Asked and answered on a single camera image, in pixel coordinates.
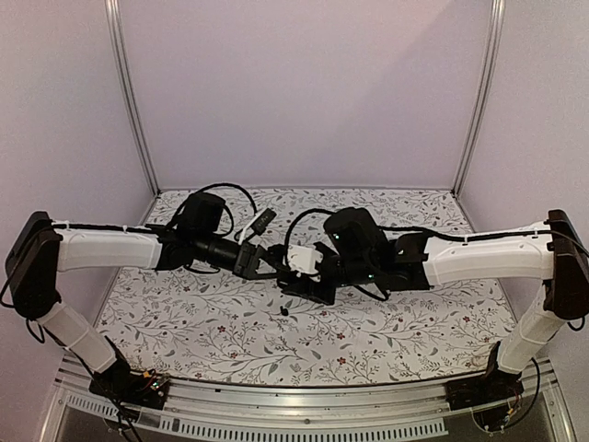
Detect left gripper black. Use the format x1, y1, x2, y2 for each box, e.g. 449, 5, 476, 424
194, 232, 287, 281

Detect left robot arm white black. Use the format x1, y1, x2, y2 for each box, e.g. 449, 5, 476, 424
2, 192, 277, 400

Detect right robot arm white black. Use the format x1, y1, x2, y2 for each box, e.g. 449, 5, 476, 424
276, 207, 588, 401

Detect floral table mat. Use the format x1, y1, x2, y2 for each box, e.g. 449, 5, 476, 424
97, 264, 514, 386

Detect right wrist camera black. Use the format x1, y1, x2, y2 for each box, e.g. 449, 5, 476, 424
284, 245, 324, 282

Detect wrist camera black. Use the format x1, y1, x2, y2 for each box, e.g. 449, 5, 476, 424
284, 245, 324, 282
236, 208, 277, 244

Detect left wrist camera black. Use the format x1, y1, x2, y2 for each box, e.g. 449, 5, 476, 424
236, 208, 277, 244

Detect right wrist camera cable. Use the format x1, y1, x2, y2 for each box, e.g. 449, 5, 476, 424
283, 207, 337, 273

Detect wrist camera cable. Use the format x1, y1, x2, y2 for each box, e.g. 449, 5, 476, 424
192, 182, 259, 240
283, 207, 337, 273

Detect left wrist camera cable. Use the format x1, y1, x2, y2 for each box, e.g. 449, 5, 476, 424
192, 182, 259, 240

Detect aluminium front rail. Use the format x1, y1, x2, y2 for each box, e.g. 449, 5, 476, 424
40, 358, 577, 441

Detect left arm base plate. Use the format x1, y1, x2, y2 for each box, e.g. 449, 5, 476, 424
89, 352, 170, 410

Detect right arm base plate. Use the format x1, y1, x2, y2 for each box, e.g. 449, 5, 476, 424
445, 343, 524, 432

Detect right aluminium corner post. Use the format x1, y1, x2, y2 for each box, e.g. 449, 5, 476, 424
452, 0, 505, 199

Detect aluminium corner post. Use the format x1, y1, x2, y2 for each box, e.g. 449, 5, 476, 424
104, 0, 161, 196
452, 0, 505, 199

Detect left aluminium corner post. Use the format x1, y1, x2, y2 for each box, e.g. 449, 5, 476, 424
104, 0, 161, 196

